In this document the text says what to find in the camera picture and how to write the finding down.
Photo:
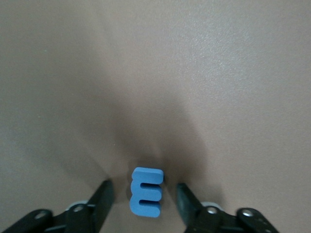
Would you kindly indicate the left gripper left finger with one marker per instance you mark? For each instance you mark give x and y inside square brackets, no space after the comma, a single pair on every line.
[97,208]

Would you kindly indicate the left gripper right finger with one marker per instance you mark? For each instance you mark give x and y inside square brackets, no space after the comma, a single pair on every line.
[192,211]

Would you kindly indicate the blue foam letter m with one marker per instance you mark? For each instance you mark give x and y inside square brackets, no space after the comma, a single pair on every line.
[137,194]

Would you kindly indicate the brown table cover sheet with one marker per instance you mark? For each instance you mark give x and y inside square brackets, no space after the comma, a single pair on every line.
[170,72]

